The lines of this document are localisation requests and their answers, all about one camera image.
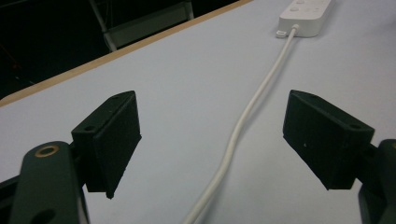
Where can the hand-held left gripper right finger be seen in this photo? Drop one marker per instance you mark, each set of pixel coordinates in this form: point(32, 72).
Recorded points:
point(323, 137)

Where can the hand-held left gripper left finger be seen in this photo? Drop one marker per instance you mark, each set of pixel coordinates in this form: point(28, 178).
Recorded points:
point(107, 146)

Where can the white power strip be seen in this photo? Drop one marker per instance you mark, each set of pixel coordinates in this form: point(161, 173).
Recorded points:
point(306, 17)

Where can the metal stand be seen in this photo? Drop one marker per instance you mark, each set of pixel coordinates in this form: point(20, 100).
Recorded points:
point(140, 25)

